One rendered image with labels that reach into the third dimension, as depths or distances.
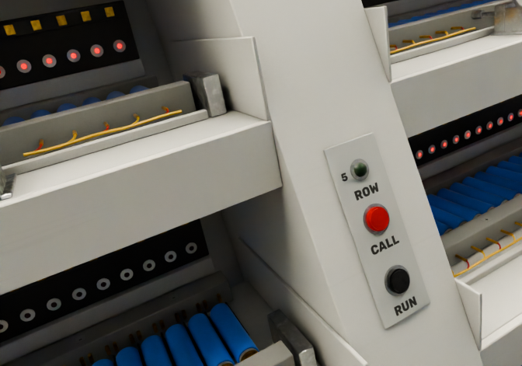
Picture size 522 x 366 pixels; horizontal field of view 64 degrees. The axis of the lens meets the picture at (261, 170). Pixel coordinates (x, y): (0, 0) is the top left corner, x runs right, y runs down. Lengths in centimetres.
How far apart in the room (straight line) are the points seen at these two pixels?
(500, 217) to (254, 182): 28
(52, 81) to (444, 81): 33
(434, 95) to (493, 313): 18
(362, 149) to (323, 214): 5
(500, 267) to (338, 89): 24
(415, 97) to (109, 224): 22
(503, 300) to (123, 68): 38
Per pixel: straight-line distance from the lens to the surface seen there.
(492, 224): 45
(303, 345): 32
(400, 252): 30
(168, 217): 25
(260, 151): 26
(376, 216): 28
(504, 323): 38
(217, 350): 34
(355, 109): 29
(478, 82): 38
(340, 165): 27
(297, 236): 28
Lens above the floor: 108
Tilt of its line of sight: 2 degrees down
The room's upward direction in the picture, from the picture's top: 19 degrees counter-clockwise
